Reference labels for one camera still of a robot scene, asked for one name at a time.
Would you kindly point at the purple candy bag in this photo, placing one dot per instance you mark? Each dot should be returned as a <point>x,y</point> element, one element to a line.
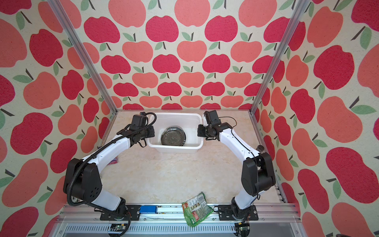
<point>114,161</point>

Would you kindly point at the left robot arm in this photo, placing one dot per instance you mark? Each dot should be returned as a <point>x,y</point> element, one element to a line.
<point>83,183</point>

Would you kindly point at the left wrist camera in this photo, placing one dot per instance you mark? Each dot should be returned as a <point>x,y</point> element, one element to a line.
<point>138,122</point>

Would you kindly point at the left aluminium corner post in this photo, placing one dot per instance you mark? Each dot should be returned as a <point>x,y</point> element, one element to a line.
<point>69,29</point>

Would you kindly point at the right aluminium corner post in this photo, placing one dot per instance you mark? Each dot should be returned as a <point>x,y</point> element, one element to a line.
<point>282,47</point>

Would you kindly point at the white plastic bin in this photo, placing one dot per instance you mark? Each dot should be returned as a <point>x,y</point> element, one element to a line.
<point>188,122</point>

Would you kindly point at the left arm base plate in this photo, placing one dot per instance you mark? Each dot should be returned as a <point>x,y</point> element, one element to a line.
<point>124,213</point>

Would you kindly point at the blue label block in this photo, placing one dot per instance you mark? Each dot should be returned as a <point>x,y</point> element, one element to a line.
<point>148,209</point>

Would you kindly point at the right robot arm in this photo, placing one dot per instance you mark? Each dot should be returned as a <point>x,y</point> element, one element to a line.
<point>257,174</point>

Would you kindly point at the dark spice jar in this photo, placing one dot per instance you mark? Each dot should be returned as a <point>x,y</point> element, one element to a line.
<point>260,148</point>

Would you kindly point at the green snack packet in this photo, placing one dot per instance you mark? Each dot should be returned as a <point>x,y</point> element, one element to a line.
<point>196,210</point>

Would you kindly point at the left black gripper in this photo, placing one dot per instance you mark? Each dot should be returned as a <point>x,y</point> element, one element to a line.
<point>151,129</point>

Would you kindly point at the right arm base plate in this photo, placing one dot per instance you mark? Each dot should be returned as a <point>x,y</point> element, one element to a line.
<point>232,212</point>

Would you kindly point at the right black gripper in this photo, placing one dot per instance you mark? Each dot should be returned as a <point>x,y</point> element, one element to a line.
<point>199,129</point>

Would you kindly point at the aluminium front rail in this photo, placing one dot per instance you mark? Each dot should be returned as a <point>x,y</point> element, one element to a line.
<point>170,220</point>

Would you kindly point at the clear glass plate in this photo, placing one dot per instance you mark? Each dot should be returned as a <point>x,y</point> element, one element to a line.
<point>173,136</point>

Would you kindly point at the aluminium corner post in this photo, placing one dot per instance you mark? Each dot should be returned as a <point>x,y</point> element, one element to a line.
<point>282,47</point>
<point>69,29</point>

